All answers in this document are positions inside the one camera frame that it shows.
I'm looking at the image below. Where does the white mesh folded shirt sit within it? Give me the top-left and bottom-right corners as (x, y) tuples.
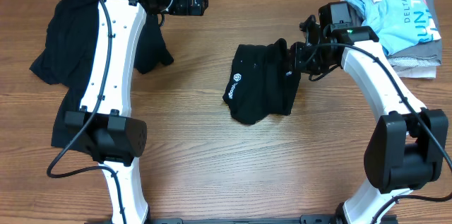
(339, 0), (441, 79)

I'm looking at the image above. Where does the dark grey folded shirt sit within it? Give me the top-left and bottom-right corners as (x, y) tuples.
(352, 0), (443, 68)

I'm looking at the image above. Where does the black shirt on pile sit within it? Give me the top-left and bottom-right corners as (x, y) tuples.
(30, 0), (174, 148)

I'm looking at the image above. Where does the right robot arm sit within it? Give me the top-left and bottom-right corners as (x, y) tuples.
(286, 1), (451, 224)

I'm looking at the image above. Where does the black t-shirt with logo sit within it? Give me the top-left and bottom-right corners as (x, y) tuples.
(222, 38), (301, 125)

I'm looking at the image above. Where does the light blue folded t-shirt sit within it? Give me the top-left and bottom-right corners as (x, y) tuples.
(345, 0), (441, 55)

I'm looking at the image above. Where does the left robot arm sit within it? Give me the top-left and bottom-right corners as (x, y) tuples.
(64, 0), (208, 223)

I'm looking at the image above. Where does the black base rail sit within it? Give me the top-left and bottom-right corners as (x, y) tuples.
(84, 213), (345, 224)

